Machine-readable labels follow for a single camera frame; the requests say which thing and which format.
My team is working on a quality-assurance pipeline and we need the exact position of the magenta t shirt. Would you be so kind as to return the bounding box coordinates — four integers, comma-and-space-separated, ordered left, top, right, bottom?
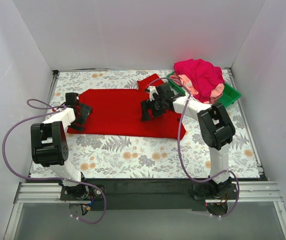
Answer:
171, 59, 225, 105

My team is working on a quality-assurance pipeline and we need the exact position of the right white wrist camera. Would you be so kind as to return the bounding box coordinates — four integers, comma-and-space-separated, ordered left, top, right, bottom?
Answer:
145, 85, 158, 101

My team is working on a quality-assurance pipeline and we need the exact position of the red t shirt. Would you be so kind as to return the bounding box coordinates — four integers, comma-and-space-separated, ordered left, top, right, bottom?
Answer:
67, 74, 181, 140

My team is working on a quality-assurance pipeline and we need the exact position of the green plastic tray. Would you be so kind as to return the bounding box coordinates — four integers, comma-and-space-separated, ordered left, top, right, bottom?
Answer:
168, 69, 241, 108

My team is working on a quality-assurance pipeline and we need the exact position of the pink t shirt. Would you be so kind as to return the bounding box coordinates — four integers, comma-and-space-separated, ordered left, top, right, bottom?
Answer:
170, 74, 224, 105

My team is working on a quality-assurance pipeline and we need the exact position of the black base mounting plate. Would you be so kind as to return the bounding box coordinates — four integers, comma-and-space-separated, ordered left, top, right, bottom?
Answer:
60, 177, 238, 212

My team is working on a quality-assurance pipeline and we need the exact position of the aluminium frame rail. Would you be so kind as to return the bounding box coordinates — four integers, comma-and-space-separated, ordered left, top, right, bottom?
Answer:
4, 181, 286, 240

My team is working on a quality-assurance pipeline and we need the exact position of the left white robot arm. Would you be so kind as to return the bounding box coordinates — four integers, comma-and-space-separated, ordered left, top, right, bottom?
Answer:
31, 92, 92, 200

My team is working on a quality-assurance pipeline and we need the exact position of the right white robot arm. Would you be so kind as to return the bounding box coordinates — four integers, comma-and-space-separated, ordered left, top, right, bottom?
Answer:
141, 82, 236, 199

